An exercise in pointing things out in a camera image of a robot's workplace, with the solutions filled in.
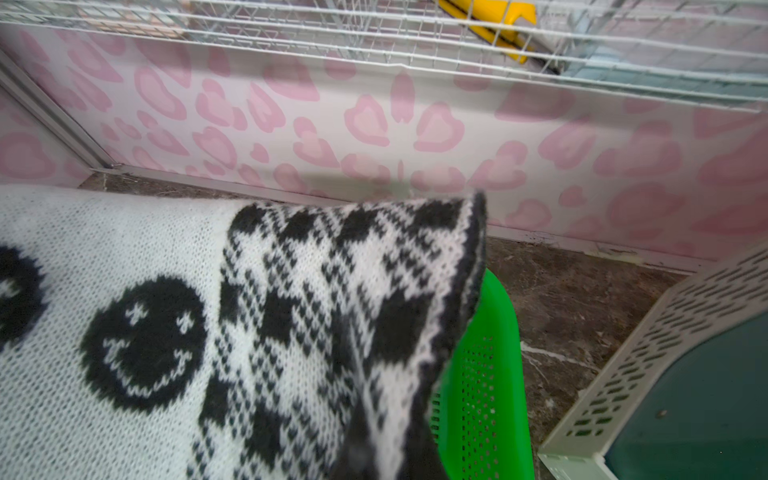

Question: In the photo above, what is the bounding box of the white smiley knit scarf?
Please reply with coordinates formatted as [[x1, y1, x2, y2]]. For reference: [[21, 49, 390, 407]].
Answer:
[[1, 185, 486, 479]]

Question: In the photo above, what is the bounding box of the green plastic basket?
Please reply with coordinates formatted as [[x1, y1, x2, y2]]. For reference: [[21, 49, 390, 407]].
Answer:
[[430, 271, 535, 480]]

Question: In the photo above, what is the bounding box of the white plastic file organizer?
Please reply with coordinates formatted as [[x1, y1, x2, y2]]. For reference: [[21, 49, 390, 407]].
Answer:
[[538, 243, 767, 479]]

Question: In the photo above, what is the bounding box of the white wire wall shelf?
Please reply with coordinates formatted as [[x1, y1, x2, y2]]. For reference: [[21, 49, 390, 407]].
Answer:
[[1, 1, 767, 113]]

